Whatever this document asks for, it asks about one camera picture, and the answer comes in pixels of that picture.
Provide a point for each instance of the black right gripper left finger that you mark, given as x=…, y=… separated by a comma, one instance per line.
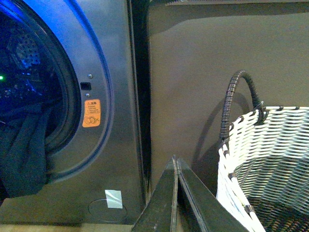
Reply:
x=160, y=213

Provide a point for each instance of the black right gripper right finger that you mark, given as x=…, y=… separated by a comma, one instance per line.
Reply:
x=199, y=209

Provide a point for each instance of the dark blue-grey garment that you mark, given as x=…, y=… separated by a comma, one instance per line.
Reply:
x=22, y=151

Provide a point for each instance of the grey front-load washing machine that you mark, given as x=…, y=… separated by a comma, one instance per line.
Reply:
x=60, y=53

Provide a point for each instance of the white tape label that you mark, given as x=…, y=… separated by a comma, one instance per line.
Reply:
x=114, y=199

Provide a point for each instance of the white woven laundry basket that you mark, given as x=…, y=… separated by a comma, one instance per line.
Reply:
x=263, y=171

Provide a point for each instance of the orange warning sticker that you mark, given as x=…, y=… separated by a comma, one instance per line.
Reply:
x=92, y=113

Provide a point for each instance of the brown cabinet panel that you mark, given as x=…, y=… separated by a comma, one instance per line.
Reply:
x=195, y=50

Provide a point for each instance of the dark wrapped basket handle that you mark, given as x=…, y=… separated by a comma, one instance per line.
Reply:
x=231, y=89

